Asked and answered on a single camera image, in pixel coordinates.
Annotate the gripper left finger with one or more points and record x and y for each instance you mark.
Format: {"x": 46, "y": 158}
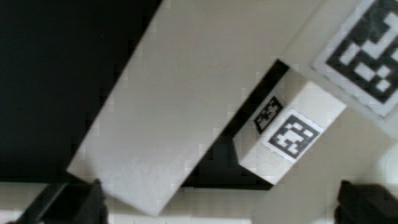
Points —
{"x": 69, "y": 204}

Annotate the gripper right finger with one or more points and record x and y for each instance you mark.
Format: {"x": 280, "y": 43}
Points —
{"x": 369, "y": 205}

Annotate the white chair back part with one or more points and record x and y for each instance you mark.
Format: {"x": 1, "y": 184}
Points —
{"x": 221, "y": 47}

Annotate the white leg block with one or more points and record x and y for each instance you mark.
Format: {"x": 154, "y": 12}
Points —
{"x": 287, "y": 124}

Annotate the white U-shaped fence frame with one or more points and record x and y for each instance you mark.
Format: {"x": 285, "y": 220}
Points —
{"x": 197, "y": 206}

